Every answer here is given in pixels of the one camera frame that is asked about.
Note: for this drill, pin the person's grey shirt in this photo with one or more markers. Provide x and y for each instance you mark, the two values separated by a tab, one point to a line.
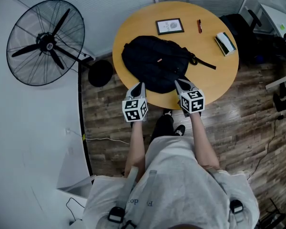
176	187

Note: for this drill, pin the person's right forearm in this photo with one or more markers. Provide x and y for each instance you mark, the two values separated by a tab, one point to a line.
202	142

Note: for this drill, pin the person's left forearm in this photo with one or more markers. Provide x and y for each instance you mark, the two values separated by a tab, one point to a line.
135	151

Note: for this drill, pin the black backpack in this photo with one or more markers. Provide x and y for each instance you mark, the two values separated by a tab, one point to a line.
152	61

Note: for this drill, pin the round wooden table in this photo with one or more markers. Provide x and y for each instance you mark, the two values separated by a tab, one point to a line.
205	80

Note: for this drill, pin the white wall socket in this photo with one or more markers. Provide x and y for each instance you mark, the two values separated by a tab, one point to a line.
68	131

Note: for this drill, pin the person's left shoe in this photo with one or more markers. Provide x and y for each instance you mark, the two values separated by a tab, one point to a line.
167	112

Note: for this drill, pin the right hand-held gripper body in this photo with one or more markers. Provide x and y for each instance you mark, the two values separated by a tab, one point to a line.
193	101

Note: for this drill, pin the black standing fan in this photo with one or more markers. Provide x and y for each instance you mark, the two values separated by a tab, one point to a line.
47	44

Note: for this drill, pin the black metal rack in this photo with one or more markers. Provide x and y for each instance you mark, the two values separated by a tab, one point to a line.
274	216

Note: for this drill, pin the white and green tissue box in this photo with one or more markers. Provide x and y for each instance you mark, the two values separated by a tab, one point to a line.
225	44

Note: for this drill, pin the white cabinet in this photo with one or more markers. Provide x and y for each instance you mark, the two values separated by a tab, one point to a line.
74	192

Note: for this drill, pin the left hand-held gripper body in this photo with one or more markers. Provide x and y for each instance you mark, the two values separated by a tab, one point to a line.
134	110

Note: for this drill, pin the white desk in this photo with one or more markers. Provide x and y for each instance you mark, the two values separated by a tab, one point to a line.
276	15

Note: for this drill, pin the red pen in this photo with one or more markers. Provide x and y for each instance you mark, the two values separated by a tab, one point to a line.
199	26

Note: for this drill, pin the person's black trousers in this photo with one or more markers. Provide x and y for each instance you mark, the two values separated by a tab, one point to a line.
162	128

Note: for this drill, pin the person's right shoe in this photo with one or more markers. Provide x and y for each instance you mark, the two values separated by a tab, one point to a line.
180	130

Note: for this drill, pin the person's shoe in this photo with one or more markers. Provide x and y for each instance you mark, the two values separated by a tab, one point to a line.
180	130
167	112

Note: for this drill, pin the green sticky note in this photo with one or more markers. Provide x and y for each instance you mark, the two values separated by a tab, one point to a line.
282	26

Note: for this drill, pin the black framed picture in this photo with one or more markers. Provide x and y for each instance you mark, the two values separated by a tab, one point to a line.
169	26

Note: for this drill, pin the black office chair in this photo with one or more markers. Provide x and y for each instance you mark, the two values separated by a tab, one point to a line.
238	37

